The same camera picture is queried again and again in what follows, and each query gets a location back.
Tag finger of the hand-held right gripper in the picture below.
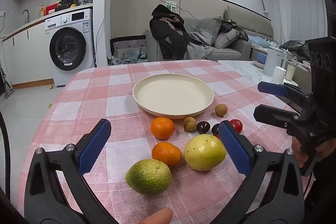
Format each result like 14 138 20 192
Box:
253 105 300 130
258 81 314 113

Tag red box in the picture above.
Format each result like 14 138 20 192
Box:
45 1 59 16

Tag dark clothes pile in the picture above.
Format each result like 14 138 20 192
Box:
220 19 248 41

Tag cream cup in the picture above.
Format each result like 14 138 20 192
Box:
285 63 297 81

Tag black jacket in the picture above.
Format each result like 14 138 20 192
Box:
149 4 196 60

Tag white paper roll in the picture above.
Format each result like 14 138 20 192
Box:
270 66 286 85

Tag person's right hand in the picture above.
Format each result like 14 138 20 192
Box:
291 136 336 169

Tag large grey pillow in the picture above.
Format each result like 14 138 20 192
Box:
196 17 222 45

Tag grey blanket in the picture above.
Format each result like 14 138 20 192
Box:
186 30 214 60

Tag grey sofa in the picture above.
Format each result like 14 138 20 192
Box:
146 14 273 62

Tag white washing machine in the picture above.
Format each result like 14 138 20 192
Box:
44 8 95 86

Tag light blue cloth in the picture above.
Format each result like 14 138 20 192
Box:
248 35 271 48

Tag large yellow guava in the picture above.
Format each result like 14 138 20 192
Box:
184 134 227 171

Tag blue container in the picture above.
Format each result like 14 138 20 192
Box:
253 51 268 68

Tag black white patterned basket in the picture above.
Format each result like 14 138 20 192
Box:
110 35 147 65

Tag cream round plate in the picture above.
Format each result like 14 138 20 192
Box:
133 73 214 119

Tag dark puffer jacket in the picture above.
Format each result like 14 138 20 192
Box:
278 40 310 62

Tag white curtain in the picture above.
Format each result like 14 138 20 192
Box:
274 0 327 46

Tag brown longan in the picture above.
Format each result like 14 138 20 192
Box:
183 116 197 132
215 104 228 117

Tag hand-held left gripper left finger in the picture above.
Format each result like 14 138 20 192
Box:
24 119 116 224

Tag white kitchen counter cabinets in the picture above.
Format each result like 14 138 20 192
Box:
2 18 55 89

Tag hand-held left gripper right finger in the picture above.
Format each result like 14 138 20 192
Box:
213 120 305 224

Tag bluish crumpled bags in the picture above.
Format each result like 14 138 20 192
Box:
108 47 147 65

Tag orange mandarin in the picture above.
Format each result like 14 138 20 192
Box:
150 117 175 140
152 142 182 168

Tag green speckled guava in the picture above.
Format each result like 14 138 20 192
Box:
125 159 173 195

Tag white kettle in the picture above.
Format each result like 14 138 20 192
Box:
263 46 288 77

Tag grey piped pillow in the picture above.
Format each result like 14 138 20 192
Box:
213 28 242 49

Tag person's left hand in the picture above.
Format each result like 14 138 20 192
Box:
139 208 174 224

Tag pink checked tablecloth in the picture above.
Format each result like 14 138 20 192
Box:
17 60 315 224

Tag floor mop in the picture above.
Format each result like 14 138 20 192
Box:
0 67 15 100

